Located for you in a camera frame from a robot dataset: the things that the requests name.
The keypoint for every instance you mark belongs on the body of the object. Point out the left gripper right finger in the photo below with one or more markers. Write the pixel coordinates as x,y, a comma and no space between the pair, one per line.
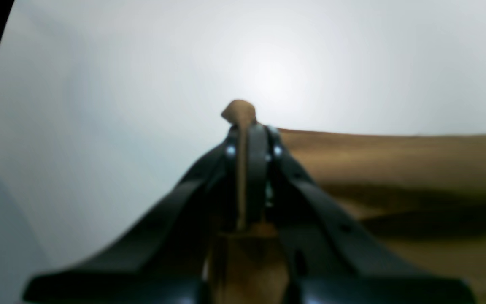
330,258

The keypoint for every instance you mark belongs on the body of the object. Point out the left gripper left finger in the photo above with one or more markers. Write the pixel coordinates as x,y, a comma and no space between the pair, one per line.
160,260

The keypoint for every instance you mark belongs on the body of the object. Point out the brown t-shirt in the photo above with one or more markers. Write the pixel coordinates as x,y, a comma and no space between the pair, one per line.
423,196

